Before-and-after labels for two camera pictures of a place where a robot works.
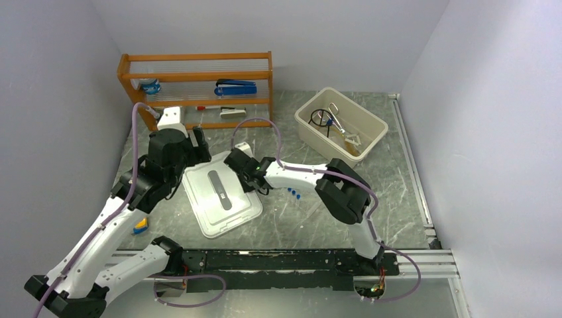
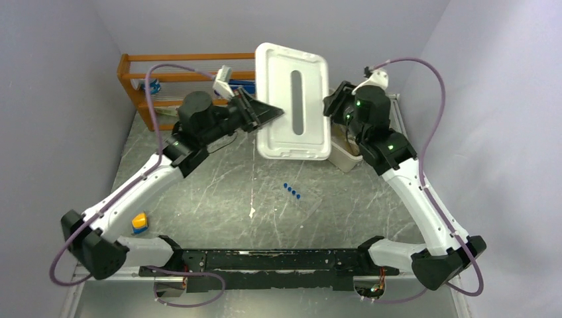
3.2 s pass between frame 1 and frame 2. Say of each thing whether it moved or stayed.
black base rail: stayed
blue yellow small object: stayed
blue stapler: stayed
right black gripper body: moved
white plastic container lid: moved
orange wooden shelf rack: stayed
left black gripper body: moved
